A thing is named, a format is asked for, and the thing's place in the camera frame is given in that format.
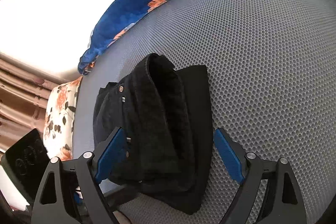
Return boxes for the black denim pants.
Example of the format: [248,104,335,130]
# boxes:
[93,53,213,215]

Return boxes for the white floral pillow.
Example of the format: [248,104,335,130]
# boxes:
[43,77,83,161]

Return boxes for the pink patterned curtain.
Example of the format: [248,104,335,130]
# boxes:
[1,53,62,153]

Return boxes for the grey mesh mattress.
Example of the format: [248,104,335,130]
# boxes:
[73,0,335,223]

